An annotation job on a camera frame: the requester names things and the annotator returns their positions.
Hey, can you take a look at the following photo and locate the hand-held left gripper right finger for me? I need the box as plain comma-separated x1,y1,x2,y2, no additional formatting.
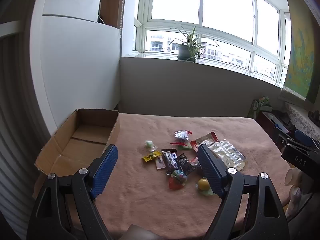
197,144,290,240

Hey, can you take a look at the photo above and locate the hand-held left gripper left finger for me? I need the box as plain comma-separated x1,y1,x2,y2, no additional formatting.
26,144,118,240

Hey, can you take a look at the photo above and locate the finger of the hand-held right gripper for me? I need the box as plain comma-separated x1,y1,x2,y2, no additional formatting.
294,129,318,148
272,127,295,153

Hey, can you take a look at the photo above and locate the large clear cracker packet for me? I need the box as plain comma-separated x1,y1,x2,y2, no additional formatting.
200,139,247,172

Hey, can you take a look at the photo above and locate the red clear snack packet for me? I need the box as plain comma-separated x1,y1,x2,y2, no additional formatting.
190,131,218,152

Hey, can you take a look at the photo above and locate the dark chocolate bar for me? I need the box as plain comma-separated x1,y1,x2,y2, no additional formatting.
161,148,179,173

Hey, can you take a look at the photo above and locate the brown cardboard box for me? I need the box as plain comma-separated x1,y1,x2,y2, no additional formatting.
34,108,121,178

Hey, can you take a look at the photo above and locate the yellow candy packet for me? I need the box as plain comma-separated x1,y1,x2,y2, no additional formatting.
142,151,162,163

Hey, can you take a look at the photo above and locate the person's right hand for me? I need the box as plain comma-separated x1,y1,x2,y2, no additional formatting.
285,167,304,218

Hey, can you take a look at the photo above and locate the white lace cloth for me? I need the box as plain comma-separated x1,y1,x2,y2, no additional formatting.
284,102,320,141

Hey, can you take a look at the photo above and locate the dark wooden side table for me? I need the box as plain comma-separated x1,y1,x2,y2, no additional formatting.
256,110,297,140

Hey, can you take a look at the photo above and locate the yellow jelly cup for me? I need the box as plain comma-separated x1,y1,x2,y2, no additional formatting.
196,177,214,197

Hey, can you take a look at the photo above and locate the black patterned snack packet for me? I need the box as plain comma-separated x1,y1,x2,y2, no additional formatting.
174,152,197,176

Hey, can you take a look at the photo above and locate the red green snack packet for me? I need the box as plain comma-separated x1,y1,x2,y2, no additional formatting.
169,141,193,151

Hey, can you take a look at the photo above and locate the green printed bag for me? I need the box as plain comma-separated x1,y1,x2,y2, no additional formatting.
247,96,273,119

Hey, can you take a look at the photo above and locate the silver red candy wrapper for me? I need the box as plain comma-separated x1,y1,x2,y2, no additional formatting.
174,129,193,142

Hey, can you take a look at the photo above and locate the pink towel cloth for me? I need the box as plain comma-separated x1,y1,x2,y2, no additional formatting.
32,112,298,240

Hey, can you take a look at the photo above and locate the white pink candy packet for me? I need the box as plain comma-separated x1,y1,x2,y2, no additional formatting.
155,156,166,170

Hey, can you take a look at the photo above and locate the white ribbed panel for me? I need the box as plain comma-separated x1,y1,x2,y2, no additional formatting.
0,20,52,230

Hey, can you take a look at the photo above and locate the white wardrobe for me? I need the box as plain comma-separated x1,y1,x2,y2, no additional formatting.
29,0,121,136

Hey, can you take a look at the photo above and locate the potted green plant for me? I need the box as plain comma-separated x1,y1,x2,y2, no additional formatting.
168,24,221,63

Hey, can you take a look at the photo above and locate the white framed window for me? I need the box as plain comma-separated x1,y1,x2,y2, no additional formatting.
134,0,292,87

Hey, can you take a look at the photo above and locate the wooden shelf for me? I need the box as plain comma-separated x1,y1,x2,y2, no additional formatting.
99,0,125,30

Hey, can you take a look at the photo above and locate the yellow blue wall poster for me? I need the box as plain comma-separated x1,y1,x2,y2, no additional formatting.
280,0,320,105

